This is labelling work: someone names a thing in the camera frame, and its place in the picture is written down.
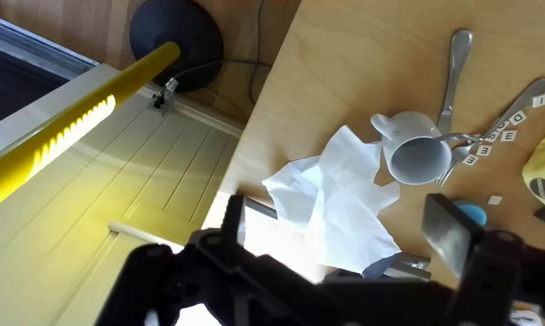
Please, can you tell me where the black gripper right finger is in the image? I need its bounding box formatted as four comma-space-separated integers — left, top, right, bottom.
420, 191, 488, 282

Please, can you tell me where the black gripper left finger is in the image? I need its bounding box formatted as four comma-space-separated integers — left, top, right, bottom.
222, 191, 248, 244

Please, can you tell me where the silver metal fork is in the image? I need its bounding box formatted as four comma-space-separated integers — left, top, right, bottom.
438, 75, 545, 186

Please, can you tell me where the small blue cup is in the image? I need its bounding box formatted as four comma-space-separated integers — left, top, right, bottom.
454, 200, 490, 227

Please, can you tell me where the white ceramic mug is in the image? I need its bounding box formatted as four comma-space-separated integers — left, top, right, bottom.
369, 108, 454, 187

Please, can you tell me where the crumpled white tissue paper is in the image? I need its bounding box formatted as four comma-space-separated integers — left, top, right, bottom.
260, 122, 403, 276

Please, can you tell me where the white tile letter D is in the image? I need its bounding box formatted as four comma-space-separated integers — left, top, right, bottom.
507, 108, 528, 126

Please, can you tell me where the black round stand base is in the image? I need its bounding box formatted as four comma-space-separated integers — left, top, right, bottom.
128, 0, 226, 93

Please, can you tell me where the yellow pole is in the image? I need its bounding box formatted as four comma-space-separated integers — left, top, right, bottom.
0, 39, 182, 216

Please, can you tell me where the thin black floor cable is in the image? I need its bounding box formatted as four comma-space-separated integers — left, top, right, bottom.
173, 0, 273, 115

